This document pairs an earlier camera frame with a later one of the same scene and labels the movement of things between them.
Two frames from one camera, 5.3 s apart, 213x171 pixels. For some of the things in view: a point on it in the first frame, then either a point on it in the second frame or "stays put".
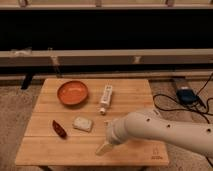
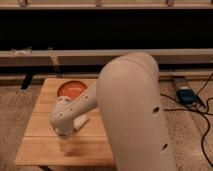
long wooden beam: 188,56 stays put
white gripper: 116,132 to 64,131
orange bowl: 72,92 stays put
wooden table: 71,119 stays put
